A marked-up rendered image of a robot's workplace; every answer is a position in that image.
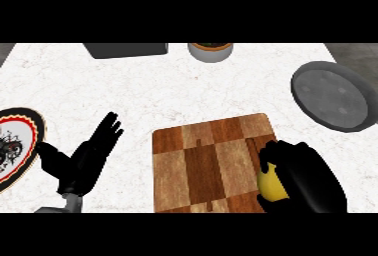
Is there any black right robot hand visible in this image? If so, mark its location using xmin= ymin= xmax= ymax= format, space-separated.
xmin=256 ymin=139 xmax=349 ymax=214

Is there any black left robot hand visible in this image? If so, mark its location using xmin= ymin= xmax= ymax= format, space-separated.
xmin=35 ymin=111 xmax=126 ymax=197

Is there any yellow lemon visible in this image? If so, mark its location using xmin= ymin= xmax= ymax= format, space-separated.
xmin=256 ymin=162 xmax=292 ymax=203

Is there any wooden checkered cutting board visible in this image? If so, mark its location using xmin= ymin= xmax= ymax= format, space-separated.
xmin=151 ymin=112 xmax=281 ymax=214

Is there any dark grey pan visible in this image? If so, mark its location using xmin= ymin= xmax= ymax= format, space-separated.
xmin=290 ymin=60 xmax=378 ymax=134

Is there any patterned white plate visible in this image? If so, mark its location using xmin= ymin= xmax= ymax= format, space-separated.
xmin=0 ymin=107 xmax=48 ymax=194

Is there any dark grey box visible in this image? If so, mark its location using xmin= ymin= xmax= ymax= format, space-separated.
xmin=82 ymin=42 xmax=170 ymax=60

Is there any grey plant pot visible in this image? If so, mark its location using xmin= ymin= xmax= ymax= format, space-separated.
xmin=187 ymin=42 xmax=235 ymax=64

